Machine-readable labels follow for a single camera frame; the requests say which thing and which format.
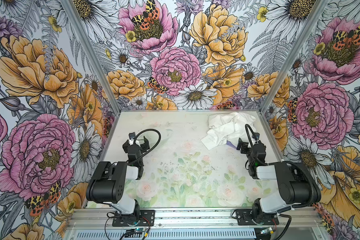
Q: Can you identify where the purple cloth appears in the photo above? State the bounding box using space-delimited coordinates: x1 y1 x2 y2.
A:
226 141 237 149

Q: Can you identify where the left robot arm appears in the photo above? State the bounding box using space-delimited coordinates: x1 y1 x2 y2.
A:
86 139 150 227

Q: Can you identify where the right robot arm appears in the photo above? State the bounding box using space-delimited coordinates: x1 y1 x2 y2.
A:
235 139 321 225

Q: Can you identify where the white cloth pile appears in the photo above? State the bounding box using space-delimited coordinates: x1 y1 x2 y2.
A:
201 112 256 150

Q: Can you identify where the right green circuit board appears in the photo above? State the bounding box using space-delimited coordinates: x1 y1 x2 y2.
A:
260 227 274 235

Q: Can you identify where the green circuit board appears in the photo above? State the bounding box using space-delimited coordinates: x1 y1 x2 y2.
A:
260 227 274 235
124 228 150 240

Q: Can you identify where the left green circuit board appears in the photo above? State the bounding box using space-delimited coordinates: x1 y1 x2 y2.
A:
124 228 150 240

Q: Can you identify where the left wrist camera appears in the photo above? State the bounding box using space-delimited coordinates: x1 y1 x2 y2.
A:
129 132 136 141

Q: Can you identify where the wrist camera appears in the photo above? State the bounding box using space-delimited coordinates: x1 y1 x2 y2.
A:
129 132 136 141
252 132 260 141

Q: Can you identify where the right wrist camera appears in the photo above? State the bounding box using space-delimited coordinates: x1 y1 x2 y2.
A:
252 132 260 141

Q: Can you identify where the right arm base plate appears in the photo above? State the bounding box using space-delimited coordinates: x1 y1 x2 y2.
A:
231 209 279 226

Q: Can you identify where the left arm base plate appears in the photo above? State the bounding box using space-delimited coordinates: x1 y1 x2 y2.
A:
112 210 156 227

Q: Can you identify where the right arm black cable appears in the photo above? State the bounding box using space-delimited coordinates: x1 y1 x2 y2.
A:
244 123 319 209

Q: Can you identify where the aluminium front rail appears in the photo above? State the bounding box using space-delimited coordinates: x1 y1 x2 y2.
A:
67 207 322 230

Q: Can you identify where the white slotted cable duct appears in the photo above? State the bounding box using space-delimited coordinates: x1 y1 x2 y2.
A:
72 228 256 240

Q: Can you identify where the left aluminium corner post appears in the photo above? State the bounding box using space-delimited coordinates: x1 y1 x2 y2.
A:
62 1 121 117

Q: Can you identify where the aluminium corner post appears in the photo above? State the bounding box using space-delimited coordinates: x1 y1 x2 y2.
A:
62 1 121 117
259 1 328 113

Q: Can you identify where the right aluminium corner post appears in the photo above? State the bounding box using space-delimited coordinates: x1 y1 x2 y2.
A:
259 1 328 113

